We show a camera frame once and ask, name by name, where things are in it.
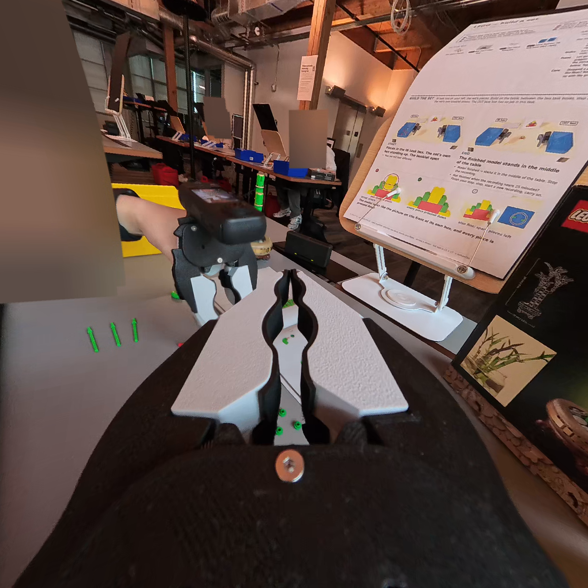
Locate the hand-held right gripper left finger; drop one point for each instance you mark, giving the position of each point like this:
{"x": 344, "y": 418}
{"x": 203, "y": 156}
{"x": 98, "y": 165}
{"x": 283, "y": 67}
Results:
{"x": 229, "y": 367}

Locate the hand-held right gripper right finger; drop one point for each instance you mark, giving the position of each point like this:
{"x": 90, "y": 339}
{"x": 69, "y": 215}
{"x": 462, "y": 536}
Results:
{"x": 349, "y": 367}

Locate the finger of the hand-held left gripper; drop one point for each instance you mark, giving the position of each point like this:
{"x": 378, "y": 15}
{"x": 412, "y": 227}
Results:
{"x": 204, "y": 298}
{"x": 243, "y": 282}

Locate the yellow plastic bin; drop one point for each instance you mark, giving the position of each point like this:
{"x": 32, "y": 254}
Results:
{"x": 156, "y": 189}

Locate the person's left forearm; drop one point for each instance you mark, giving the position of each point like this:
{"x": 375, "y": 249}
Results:
{"x": 126, "y": 213}

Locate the black lego set box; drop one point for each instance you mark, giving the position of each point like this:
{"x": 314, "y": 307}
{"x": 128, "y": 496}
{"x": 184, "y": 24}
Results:
{"x": 542, "y": 285}

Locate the person's left hand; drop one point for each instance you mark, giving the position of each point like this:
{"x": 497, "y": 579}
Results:
{"x": 158, "y": 227}

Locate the open instruction booklet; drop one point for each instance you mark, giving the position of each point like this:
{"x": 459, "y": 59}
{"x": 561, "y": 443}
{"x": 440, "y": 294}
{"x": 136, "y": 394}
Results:
{"x": 289, "y": 363}

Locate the long wooden background table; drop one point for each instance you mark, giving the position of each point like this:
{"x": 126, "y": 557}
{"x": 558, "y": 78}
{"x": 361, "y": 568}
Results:
{"x": 248, "y": 164}

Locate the red bag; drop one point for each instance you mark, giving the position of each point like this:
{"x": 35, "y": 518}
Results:
{"x": 165, "y": 175}

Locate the blue plastic bin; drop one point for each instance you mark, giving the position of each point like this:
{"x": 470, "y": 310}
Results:
{"x": 290, "y": 170}
{"x": 250, "y": 155}

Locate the black box with green light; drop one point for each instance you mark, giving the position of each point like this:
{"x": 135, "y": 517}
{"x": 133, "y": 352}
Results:
{"x": 307, "y": 250}

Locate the background document stand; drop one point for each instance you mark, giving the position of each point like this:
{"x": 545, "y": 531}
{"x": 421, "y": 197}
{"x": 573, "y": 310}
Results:
{"x": 115, "y": 82}
{"x": 266, "y": 121}

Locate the small black device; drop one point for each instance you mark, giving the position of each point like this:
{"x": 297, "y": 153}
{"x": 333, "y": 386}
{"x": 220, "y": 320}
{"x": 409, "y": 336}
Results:
{"x": 321, "y": 174}

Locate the black pole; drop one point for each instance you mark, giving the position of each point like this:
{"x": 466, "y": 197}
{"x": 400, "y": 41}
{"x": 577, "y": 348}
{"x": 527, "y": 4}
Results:
{"x": 189, "y": 92}

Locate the white paper notice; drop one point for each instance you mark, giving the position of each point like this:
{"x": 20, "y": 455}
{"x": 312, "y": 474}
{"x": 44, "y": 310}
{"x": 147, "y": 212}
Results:
{"x": 307, "y": 78}

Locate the wooden pillar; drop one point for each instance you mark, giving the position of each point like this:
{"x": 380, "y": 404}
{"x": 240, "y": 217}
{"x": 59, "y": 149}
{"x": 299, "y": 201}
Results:
{"x": 321, "y": 27}

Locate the printed instruction sheet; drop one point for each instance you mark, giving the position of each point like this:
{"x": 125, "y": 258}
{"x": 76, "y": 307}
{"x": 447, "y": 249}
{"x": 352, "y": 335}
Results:
{"x": 505, "y": 59}

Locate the silver ventilation duct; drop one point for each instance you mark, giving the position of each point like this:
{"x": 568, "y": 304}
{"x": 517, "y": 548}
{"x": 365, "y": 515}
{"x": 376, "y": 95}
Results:
{"x": 220, "y": 48}

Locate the wall lamp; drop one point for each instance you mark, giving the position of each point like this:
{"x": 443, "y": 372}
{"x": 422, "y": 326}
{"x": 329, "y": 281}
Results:
{"x": 377, "y": 111}
{"x": 335, "y": 90}

